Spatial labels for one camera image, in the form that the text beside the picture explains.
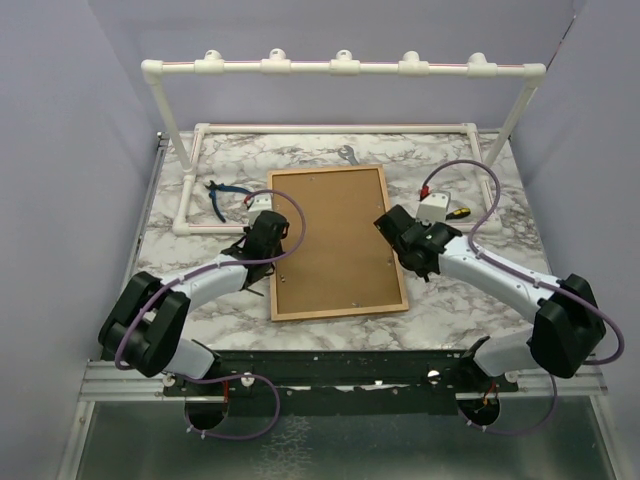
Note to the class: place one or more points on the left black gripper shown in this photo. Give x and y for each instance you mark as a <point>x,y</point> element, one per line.
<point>278,250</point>

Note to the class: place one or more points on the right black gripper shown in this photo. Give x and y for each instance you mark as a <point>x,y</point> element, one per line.
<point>427,225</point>

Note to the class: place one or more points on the brown wooden picture frame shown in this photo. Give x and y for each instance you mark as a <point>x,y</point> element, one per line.
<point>338,264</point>

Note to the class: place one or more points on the yellow black screwdriver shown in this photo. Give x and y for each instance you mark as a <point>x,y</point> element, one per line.
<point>458,214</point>

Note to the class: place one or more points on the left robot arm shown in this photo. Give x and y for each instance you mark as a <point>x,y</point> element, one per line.
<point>144,328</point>

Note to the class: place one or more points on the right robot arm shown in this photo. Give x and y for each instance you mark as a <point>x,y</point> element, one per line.
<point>565,327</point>

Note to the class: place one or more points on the silver open-end wrench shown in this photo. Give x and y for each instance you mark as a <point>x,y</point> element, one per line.
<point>347,153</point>

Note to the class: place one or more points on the white PVC pipe rack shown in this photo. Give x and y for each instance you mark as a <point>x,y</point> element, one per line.
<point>342,65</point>

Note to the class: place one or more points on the orange handled screwdriver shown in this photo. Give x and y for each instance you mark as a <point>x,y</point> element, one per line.
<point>253,291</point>

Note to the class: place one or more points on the blue handled pliers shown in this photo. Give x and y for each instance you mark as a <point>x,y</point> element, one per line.
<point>215,188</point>

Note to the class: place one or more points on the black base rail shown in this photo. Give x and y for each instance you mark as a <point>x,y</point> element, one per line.
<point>338,383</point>

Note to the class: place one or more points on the aluminium extrusion rail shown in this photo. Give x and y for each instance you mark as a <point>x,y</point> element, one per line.
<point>103,382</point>

